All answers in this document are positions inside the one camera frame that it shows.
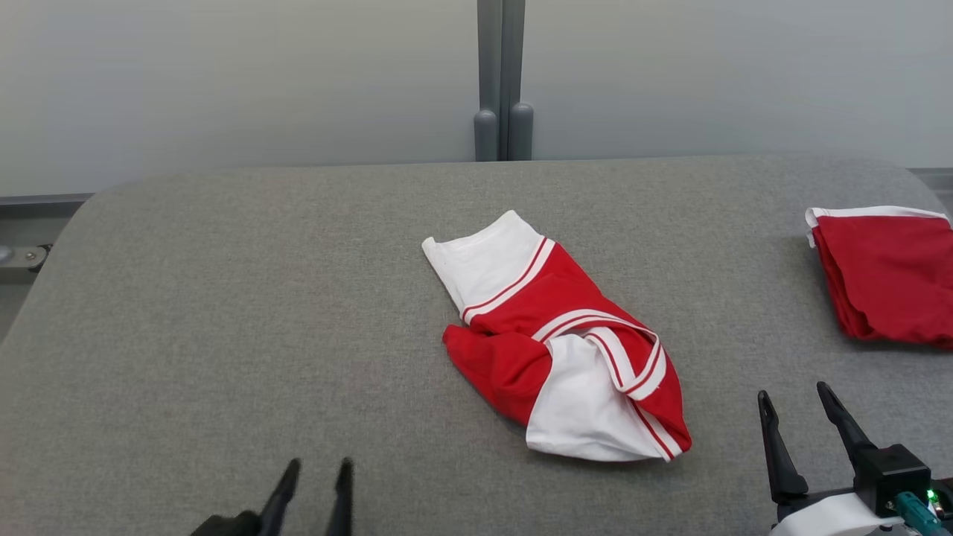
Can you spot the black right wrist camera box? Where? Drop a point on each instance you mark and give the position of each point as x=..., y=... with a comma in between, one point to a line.
x=893, y=473

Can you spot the red and white striped jersey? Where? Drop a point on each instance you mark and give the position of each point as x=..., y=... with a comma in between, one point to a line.
x=566, y=350

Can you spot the dark grey wall baseboard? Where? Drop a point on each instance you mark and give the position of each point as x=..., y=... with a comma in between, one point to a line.
x=934, y=179

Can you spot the grey vertical wall post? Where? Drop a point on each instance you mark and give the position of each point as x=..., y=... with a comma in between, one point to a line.
x=502, y=89

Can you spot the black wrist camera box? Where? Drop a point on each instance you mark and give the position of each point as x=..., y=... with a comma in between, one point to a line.
x=223, y=525
x=893, y=473

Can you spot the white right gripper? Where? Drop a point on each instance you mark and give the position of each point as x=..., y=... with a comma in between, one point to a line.
x=826, y=517

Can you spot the teal right camera connector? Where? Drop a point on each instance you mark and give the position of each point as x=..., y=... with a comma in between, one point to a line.
x=914, y=515

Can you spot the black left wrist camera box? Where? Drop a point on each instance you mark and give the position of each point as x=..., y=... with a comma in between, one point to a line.
x=223, y=525

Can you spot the small metal wall bracket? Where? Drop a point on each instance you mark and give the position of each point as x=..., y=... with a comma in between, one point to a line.
x=26, y=257

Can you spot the red shorts with white band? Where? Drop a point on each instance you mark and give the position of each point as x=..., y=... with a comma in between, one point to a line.
x=893, y=283

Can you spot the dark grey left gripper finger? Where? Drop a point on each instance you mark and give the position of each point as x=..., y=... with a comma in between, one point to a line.
x=283, y=495
x=342, y=499

